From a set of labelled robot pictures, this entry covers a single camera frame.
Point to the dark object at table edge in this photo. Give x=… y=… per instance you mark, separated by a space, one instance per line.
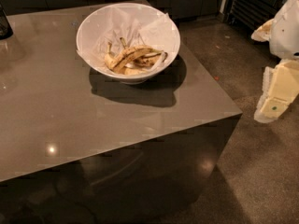
x=5 y=28

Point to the peeled spotted banana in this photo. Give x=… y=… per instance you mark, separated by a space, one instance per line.
x=133 y=60

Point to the white paper bowl liner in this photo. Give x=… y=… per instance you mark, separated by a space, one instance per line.
x=124 y=22

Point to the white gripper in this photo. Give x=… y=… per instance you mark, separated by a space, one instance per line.
x=286 y=34

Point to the white ceramic bowl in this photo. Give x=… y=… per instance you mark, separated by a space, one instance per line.
x=93 y=22

